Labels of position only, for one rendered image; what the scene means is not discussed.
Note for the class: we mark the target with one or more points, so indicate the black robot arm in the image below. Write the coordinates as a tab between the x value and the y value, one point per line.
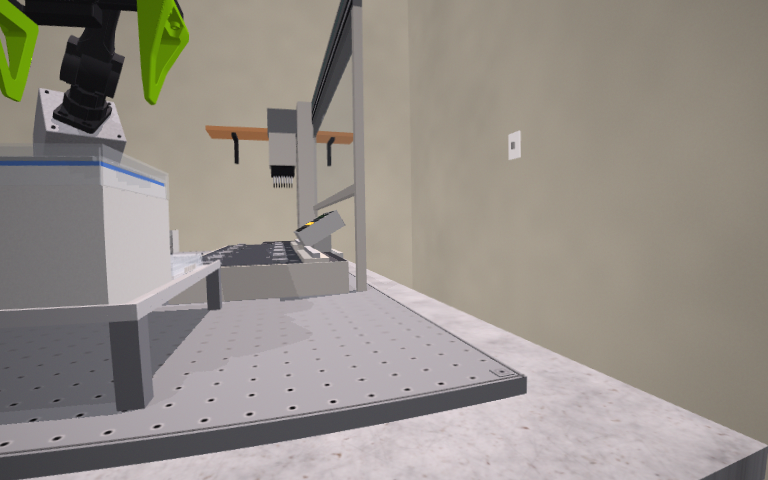
81	108

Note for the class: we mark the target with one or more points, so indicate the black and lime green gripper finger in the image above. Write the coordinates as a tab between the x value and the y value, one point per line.
21	35
159	24

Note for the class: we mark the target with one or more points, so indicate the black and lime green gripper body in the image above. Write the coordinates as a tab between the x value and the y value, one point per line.
71	13

